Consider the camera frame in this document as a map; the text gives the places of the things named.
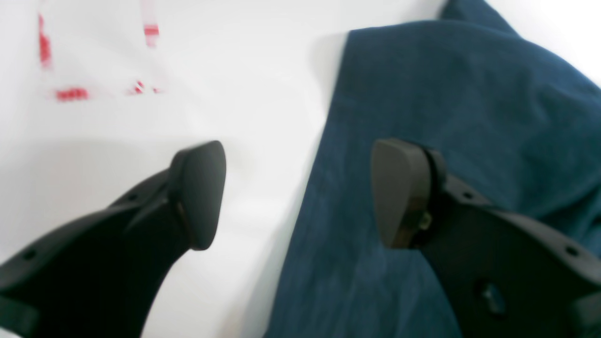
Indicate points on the red tape rectangle marking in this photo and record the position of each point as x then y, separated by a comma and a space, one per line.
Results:
96, 49

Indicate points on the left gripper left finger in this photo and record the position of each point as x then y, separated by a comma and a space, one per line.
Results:
98, 276

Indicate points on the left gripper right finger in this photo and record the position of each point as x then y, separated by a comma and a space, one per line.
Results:
504, 274

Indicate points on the dark navy T-shirt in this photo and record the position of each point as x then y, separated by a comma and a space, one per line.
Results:
511, 119

